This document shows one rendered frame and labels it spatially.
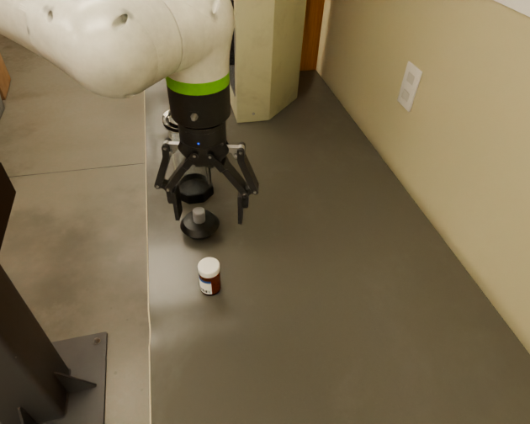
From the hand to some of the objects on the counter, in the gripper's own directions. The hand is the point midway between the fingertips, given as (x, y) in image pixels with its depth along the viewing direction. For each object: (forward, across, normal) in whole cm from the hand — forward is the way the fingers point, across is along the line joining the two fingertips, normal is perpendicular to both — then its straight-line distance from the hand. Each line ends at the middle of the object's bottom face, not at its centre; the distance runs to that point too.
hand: (209, 210), depth 76 cm
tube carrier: (+16, +9, -25) cm, 31 cm away
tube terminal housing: (+17, -6, -80) cm, 82 cm away
